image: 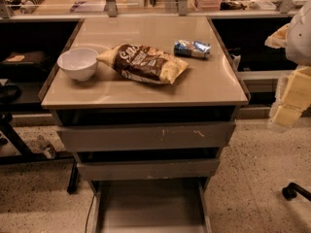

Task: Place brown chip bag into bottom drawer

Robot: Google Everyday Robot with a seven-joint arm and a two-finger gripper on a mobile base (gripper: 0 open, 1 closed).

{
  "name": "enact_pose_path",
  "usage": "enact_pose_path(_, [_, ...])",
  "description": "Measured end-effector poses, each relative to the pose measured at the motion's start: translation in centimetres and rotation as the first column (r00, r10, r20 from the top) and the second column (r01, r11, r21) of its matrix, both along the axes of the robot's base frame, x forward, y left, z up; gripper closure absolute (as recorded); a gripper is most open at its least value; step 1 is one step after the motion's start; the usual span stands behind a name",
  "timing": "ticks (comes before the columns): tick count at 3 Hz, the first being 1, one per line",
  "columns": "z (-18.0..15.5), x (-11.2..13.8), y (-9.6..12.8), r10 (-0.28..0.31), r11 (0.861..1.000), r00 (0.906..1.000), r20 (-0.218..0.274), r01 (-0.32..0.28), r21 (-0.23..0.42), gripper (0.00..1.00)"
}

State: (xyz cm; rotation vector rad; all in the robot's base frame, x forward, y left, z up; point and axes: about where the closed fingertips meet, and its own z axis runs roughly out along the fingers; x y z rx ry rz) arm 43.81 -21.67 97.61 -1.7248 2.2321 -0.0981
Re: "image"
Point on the brown chip bag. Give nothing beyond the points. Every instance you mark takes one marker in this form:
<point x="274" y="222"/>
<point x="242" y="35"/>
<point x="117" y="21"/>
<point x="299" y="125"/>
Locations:
<point x="144" y="64"/>

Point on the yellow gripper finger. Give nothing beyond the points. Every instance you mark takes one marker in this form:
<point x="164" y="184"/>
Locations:
<point x="292" y="98"/>
<point x="278" y="39"/>

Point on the grey drawer cabinet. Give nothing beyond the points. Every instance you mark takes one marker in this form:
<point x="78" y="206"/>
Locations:
<point x="207" y="91"/>

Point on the top grey drawer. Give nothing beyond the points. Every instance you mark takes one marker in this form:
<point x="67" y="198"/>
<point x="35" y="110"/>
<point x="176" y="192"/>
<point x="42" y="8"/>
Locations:
<point x="146" y="136"/>

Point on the black chair base leg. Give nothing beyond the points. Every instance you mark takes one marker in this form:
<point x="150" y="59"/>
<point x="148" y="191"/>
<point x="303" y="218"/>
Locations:
<point x="293" y="189"/>

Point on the white bowl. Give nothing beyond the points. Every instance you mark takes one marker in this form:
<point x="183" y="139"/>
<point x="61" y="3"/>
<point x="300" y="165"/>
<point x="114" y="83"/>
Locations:
<point x="79" y="64"/>

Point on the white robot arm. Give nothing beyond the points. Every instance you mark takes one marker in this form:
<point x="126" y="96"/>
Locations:
<point x="298" y="48"/>

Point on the open bottom drawer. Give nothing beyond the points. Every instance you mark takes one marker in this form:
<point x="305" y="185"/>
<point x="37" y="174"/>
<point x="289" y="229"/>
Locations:
<point x="151" y="206"/>

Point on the blue snack packet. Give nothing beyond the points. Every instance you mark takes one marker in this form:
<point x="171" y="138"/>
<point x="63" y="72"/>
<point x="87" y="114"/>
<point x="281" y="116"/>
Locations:
<point x="193" y="49"/>

